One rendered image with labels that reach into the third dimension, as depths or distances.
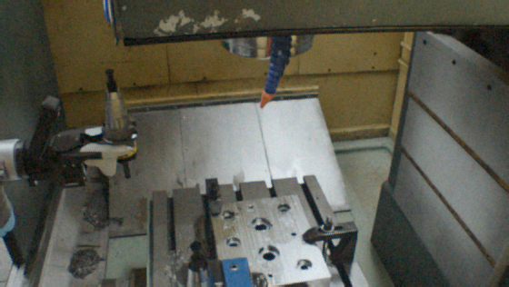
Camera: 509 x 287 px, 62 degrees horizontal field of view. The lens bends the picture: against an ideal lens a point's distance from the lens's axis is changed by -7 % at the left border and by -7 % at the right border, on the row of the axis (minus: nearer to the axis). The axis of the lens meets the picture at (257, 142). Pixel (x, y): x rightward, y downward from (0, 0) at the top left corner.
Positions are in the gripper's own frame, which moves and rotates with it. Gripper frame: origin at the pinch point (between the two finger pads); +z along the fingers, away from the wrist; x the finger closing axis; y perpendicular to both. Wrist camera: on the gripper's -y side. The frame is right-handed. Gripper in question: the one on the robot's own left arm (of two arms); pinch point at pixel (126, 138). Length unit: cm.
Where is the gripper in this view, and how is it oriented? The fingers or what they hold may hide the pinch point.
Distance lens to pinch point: 83.7
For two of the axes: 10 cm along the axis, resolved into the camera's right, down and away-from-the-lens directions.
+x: 1.8, 5.2, -8.4
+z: 9.8, -1.0, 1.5
